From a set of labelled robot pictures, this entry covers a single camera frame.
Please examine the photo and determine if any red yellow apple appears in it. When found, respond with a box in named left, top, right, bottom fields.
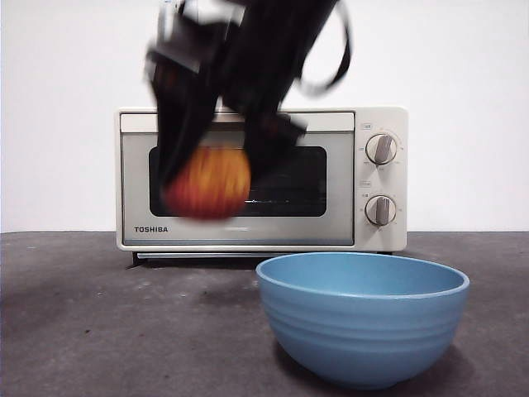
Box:
left=163, top=146, right=253, bottom=220

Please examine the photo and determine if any glass oven door with handle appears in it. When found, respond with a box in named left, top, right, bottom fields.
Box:
left=120, top=111, right=356, bottom=246

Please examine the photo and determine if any blue ribbed bowl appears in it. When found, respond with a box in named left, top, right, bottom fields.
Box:
left=255, top=251, right=471, bottom=390

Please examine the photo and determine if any cream Toshiba toaster oven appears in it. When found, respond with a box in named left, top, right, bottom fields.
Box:
left=115, top=106, right=409, bottom=268

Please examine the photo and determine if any temperature knob with beige grip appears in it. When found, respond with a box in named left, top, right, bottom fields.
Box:
left=366, top=133, right=398, bottom=166

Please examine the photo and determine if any timer knob with beige grip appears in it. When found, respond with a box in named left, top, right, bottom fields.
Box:
left=365, top=194, right=398, bottom=227

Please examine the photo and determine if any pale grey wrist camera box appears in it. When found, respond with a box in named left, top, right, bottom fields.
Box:
left=145, top=0, right=247, bottom=74

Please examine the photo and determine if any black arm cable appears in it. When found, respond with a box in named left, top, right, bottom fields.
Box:
left=297, top=0, right=353, bottom=98

